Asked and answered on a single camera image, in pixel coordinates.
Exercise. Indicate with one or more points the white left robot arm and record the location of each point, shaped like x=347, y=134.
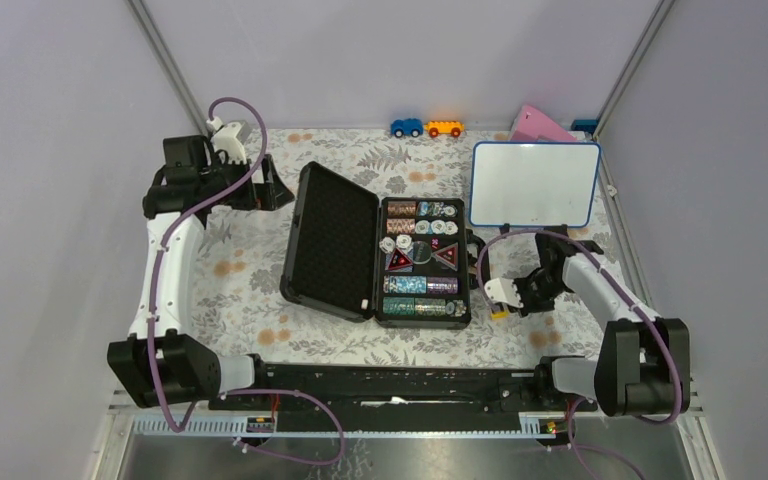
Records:
x=160, y=361

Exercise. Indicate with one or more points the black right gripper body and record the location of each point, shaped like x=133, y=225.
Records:
x=539, y=294

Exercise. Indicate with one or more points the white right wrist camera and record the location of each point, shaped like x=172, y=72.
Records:
x=503, y=291

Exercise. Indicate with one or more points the blue toy car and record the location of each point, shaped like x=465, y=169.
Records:
x=412, y=127

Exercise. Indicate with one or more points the pink box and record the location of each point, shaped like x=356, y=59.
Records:
x=533, y=125

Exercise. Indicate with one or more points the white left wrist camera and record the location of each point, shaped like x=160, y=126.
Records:
x=228, y=139

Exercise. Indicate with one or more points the orange toy car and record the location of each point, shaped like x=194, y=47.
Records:
x=440, y=128

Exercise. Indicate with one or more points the blue framed whiteboard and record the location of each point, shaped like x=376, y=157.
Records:
x=530, y=185

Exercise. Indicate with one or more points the clear dealer button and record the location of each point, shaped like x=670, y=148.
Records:
x=421, y=252

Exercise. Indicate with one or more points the blue block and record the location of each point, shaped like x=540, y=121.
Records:
x=585, y=125

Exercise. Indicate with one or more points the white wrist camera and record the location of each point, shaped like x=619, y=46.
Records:
x=228, y=139
x=503, y=291

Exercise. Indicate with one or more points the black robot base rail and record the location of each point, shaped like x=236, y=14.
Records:
x=396, y=399

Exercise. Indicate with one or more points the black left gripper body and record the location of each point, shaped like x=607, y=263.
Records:
x=224, y=173

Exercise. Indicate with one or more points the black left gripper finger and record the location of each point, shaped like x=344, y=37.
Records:
x=265, y=177
x=272, y=197

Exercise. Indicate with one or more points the black poker chip case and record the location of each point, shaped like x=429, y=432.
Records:
x=339, y=237

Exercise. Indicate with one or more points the red triangle all-in marker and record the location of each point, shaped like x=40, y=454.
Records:
x=399, y=261

